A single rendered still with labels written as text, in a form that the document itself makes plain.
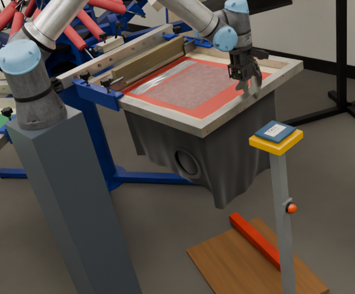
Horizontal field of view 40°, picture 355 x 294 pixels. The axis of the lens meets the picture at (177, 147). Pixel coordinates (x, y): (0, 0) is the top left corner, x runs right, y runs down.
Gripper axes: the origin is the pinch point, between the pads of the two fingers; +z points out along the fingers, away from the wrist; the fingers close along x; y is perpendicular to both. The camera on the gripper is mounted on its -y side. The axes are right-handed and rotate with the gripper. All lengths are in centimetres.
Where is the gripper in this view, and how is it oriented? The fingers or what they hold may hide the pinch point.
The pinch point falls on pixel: (252, 93)
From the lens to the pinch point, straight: 182.4
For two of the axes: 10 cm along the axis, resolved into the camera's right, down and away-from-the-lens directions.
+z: 2.0, 8.3, 5.1
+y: -7.2, 4.8, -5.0
